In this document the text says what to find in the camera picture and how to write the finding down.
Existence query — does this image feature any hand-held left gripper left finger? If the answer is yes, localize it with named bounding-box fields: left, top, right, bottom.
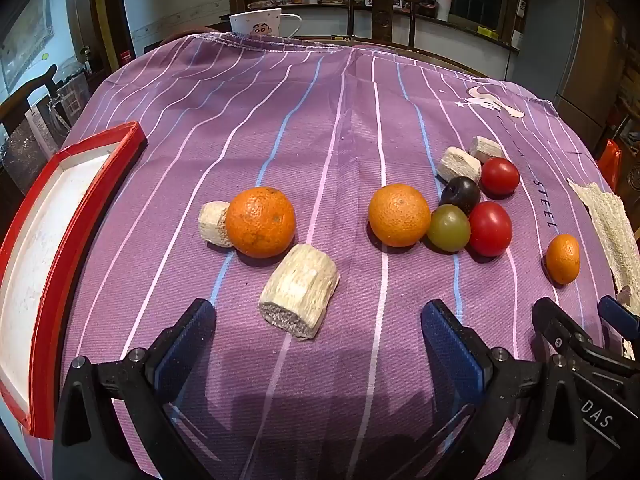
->
left=52, top=298, right=218, bottom=480

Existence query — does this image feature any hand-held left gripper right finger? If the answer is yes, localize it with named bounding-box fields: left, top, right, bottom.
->
left=420, top=299, right=590, bottom=480

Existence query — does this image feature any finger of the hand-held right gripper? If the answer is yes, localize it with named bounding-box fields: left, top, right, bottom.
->
left=531, top=297, right=640, bottom=378
left=598, top=295, right=640, bottom=333

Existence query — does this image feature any small orange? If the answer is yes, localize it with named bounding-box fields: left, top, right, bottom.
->
left=545, top=234, right=582, bottom=286

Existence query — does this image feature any red tomato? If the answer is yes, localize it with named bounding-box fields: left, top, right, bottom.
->
left=481, top=157, right=521, bottom=197
left=468, top=201, right=513, bottom=257

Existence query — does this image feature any large orange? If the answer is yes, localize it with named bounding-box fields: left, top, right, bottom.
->
left=225, top=186, right=297, bottom=259
left=368, top=183, right=432, bottom=248

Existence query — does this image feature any red tray with white inside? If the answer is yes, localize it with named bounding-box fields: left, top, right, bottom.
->
left=0, top=121, right=147, bottom=439

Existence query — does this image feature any beige loofah sheet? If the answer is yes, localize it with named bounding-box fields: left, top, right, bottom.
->
left=567, top=178, right=640, bottom=311

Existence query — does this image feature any orange plastic stool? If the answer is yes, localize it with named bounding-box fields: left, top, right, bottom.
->
left=597, top=139, right=622, bottom=181

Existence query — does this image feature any purple striped cloth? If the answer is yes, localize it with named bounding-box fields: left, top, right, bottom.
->
left=37, top=32, right=640, bottom=480

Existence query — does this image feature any silver refrigerator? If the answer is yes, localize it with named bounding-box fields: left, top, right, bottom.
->
left=505, top=0, right=628, bottom=133

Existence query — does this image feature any curved-back wooden chair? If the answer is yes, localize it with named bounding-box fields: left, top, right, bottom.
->
left=0, top=64, right=58, bottom=136

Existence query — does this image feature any white cartoon mug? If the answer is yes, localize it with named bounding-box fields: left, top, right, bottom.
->
left=229, top=10, right=304, bottom=39

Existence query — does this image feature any dark wooden chair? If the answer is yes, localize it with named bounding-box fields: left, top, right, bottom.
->
left=341, top=0, right=440, bottom=51

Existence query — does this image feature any wall poster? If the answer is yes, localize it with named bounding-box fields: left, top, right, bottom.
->
left=0, top=0, right=56, bottom=96

